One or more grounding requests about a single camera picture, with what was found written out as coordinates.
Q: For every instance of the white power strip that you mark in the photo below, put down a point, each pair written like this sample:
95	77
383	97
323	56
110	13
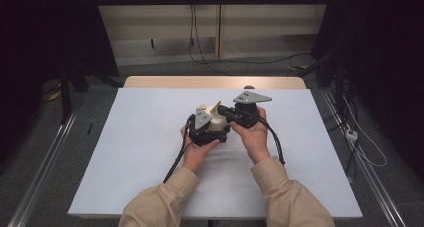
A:
351	135

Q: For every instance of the person's left hand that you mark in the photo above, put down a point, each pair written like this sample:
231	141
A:
196	153

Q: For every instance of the black metal stand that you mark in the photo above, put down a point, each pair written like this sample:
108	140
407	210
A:
65	90

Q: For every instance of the black metal crossbar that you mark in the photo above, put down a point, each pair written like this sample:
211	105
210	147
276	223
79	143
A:
213	0

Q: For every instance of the dark curtain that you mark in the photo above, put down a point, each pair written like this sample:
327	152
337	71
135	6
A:
43	47
383	53

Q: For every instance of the person's right hand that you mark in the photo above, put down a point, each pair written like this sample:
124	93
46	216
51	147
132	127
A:
253	137

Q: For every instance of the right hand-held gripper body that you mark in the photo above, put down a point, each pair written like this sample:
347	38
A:
248	112

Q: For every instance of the small brown round object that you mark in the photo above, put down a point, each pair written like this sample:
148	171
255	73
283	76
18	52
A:
249	87

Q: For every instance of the aluminium floor rail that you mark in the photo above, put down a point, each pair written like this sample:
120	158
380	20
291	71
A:
370	173
43	167

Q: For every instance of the white table cover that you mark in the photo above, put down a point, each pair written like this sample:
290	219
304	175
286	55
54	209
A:
140	153

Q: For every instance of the wooden table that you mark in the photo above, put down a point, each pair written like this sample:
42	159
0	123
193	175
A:
200	82

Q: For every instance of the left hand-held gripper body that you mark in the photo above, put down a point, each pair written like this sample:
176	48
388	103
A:
202	122

